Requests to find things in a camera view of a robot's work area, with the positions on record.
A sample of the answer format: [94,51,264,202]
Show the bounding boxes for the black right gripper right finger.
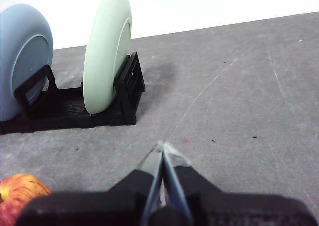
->
[159,141,318,226]

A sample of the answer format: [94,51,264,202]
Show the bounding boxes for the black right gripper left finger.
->
[16,140,164,226]

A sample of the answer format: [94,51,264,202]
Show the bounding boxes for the red yellow apple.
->
[0,173,53,226]

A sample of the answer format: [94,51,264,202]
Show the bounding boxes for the black plate rack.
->
[0,51,146,136]

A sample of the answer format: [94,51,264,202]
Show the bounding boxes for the green plate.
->
[83,0,132,115]

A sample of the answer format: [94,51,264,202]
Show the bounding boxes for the blue plate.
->
[0,3,54,122]

